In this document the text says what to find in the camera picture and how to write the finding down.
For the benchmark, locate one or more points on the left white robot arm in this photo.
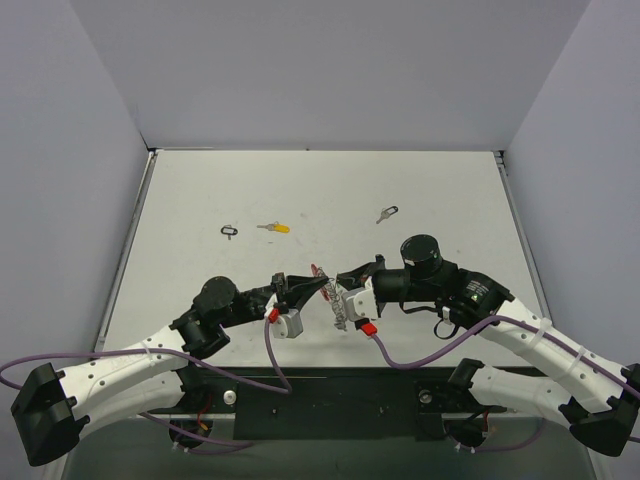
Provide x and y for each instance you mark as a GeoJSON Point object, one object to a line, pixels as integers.
{"type": "Point", "coordinates": [53, 408]}

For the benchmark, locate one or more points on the key with small black tag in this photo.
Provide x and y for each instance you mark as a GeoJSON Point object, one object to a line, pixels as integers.
{"type": "Point", "coordinates": [386, 213]}

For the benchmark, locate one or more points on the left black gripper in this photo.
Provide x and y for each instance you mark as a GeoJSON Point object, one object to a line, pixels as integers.
{"type": "Point", "coordinates": [278, 290]}

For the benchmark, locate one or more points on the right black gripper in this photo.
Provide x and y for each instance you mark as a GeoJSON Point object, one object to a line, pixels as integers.
{"type": "Point", "coordinates": [375, 275]}

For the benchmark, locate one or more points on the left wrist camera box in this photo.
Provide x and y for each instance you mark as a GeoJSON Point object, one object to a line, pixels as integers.
{"type": "Point", "coordinates": [283, 325]}

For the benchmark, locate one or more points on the key with yellow tag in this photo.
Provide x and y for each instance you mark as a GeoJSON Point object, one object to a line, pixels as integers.
{"type": "Point", "coordinates": [275, 227]}

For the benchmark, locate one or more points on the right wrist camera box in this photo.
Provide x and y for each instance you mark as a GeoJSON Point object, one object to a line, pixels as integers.
{"type": "Point", "coordinates": [361, 305]}

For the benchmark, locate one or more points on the red-handled metal keyring holder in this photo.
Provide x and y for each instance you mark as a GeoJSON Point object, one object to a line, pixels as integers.
{"type": "Point", "coordinates": [331, 295]}

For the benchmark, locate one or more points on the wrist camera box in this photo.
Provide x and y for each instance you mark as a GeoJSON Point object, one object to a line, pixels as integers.
{"type": "Point", "coordinates": [283, 325]}
{"type": "Point", "coordinates": [361, 305]}

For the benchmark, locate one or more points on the key with large black tag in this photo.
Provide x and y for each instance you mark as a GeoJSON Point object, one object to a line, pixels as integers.
{"type": "Point", "coordinates": [229, 231]}

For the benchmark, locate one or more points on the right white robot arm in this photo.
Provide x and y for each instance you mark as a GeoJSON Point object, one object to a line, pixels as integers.
{"type": "Point", "coordinates": [596, 399]}

